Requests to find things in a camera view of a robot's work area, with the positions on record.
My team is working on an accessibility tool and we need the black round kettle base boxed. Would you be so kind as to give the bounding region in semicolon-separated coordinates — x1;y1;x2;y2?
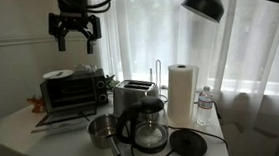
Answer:
168;126;209;156

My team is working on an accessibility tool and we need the white paper towel roll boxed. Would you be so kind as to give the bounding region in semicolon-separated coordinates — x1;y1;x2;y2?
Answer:
163;61;204;127

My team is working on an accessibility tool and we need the black toaster oven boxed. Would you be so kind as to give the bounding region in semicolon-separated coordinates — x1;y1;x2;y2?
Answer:
31;68;111;128

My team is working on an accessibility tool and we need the steel saucepan with long handle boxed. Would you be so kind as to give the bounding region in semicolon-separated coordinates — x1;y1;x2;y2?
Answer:
85;111;126;156

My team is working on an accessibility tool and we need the orange snack bag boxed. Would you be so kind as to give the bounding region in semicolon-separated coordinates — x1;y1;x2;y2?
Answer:
26;93;47;115

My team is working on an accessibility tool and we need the white plate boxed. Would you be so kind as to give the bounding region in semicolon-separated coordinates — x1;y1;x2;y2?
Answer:
42;68;75;81

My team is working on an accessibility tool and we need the small green leafy item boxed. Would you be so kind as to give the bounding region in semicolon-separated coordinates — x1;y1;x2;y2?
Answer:
104;74;120;93

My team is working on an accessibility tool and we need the metal wire towel holder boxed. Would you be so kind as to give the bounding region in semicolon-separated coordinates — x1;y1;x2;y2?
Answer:
147;58;169;103

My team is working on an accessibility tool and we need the small metal utensil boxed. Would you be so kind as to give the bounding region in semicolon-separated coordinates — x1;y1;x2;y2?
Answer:
49;71;64;78

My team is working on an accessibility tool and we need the black desk lamp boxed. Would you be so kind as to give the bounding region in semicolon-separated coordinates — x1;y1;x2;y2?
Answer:
180;0;279;156

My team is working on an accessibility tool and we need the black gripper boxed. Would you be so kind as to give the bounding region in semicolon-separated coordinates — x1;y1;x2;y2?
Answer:
46;8;104;58

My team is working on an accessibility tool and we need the silver two-slot toaster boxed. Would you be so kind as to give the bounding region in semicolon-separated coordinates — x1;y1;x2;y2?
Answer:
111;77;161;118

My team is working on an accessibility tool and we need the glass kettle with black handle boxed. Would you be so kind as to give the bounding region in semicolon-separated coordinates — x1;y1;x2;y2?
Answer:
114;94;171;156

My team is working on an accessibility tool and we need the clear plastic water bottle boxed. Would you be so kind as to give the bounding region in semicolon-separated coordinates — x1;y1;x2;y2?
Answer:
193;84;217;129

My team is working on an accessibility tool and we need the black kettle power cord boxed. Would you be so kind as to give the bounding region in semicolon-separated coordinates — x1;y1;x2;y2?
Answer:
128;120;230;156

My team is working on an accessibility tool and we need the crumpled clear plastic wrap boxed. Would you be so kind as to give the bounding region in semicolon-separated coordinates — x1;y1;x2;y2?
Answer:
72;61;99;74

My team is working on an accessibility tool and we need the white sheer curtain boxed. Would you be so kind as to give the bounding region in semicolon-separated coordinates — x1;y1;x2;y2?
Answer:
94;0;279;156

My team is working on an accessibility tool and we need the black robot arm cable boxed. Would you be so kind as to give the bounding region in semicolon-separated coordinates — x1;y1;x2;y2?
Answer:
85;0;117;15

